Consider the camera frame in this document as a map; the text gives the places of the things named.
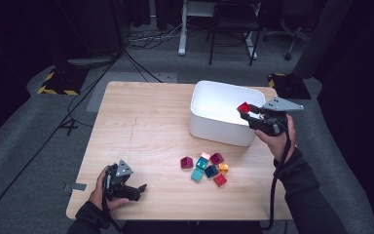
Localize bundle of floor cables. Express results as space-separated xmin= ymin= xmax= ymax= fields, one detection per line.
xmin=125 ymin=22 xmax=183 ymax=51

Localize hand-held gripper cable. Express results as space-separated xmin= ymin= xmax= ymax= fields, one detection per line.
xmin=100 ymin=189 xmax=124 ymax=234
xmin=262 ymin=128 xmax=292 ymax=232

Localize grey stand base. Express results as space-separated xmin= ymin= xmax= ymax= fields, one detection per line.
xmin=66 ymin=57 xmax=118 ymax=69

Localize light teal toy block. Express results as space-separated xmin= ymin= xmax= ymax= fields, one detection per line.
xmin=190 ymin=167 xmax=206 ymax=183

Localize white desk frame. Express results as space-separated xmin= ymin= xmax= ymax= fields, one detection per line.
xmin=177 ymin=0 xmax=262 ymax=60

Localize red toy block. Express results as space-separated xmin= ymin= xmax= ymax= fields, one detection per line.
xmin=213 ymin=174 xmax=228 ymax=188
xmin=237 ymin=101 xmax=253 ymax=114

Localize person's dark clothing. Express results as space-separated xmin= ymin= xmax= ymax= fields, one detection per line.
xmin=121 ymin=220 xmax=264 ymax=234

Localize dark blue toy block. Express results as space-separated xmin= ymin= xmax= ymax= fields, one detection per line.
xmin=204 ymin=165 xmax=219 ymax=179

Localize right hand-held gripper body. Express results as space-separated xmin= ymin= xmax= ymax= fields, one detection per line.
xmin=251 ymin=97 xmax=305 ymax=137

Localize black chair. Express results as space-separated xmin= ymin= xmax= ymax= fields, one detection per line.
xmin=206 ymin=0 xmax=263 ymax=67

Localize left hand-held gripper cable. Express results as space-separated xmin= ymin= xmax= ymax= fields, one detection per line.
xmin=100 ymin=189 xmax=124 ymax=234

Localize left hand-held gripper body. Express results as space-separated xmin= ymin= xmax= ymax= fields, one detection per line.
xmin=102 ymin=159 xmax=140 ymax=201

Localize grey padded post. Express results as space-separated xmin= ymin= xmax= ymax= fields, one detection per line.
xmin=291 ymin=0 xmax=354 ymax=79

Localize person's left hand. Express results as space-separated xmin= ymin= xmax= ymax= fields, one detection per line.
xmin=88 ymin=166 xmax=131 ymax=212

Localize person's right hand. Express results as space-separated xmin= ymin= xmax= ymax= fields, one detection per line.
xmin=254 ymin=115 xmax=297 ymax=163

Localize right hand-held gripper cable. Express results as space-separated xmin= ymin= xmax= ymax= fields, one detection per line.
xmin=262 ymin=128 xmax=292 ymax=232

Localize white plastic storage bin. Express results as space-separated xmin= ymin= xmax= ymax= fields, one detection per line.
xmin=189 ymin=80 xmax=267 ymax=148

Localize long black floor cable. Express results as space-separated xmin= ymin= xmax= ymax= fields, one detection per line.
xmin=0 ymin=48 xmax=126 ymax=234

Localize grey tape strip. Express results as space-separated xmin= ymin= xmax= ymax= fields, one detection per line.
xmin=63 ymin=182 xmax=88 ymax=192

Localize yellow black striped floor plate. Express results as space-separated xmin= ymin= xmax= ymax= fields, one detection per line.
xmin=267 ymin=72 xmax=312 ymax=100
xmin=37 ymin=66 xmax=89 ymax=97

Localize office chair base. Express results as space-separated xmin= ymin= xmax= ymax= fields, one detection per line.
xmin=262 ymin=18 xmax=310 ymax=62

